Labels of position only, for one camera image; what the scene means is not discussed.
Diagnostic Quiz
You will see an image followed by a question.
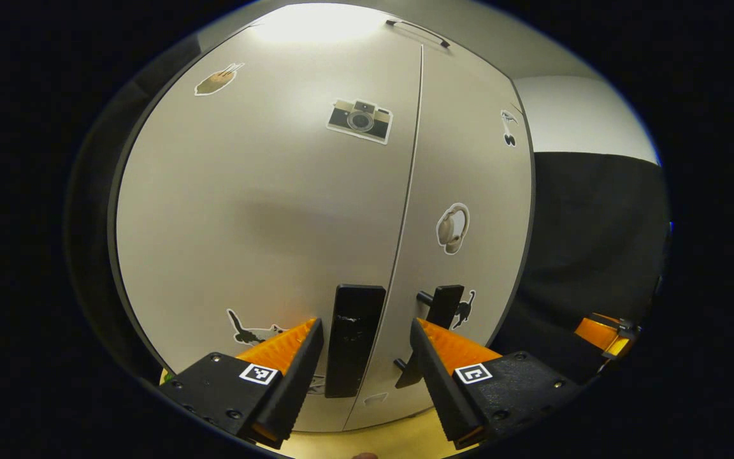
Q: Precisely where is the dark drawer handle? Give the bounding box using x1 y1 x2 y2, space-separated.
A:
385 19 452 49

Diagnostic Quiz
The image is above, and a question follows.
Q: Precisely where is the black door handle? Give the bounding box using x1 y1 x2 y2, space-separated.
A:
396 285 465 390
326 284 387 399

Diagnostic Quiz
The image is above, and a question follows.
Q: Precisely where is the white cabinet drawer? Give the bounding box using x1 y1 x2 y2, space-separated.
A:
252 3 508 77

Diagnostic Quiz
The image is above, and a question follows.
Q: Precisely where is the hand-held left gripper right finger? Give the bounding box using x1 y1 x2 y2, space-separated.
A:
410 317 583 450

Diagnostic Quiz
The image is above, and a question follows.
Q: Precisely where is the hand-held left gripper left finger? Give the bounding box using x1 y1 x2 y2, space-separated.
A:
160 317 324 450

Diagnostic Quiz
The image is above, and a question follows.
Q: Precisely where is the white cabinet door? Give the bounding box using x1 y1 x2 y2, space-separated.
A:
115 19 423 434
342 45 536 431

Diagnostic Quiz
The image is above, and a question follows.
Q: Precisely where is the white and grey shoe cabinet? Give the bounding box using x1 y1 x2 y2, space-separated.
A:
109 3 536 434

